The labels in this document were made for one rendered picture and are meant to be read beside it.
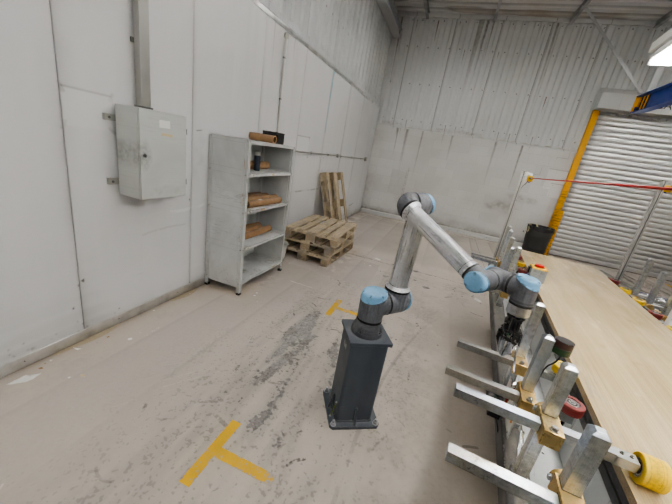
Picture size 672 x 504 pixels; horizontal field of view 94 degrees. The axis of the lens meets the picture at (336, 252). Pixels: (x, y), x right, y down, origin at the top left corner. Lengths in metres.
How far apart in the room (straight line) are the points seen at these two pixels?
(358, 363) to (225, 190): 2.09
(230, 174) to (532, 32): 7.80
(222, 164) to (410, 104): 6.62
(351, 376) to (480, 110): 7.85
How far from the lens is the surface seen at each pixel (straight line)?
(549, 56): 9.37
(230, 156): 3.17
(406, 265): 1.83
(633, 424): 1.54
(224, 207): 3.26
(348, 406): 2.12
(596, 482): 1.43
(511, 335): 1.53
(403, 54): 9.42
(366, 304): 1.79
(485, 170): 8.91
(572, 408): 1.42
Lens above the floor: 1.60
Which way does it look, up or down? 18 degrees down
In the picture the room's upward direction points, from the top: 10 degrees clockwise
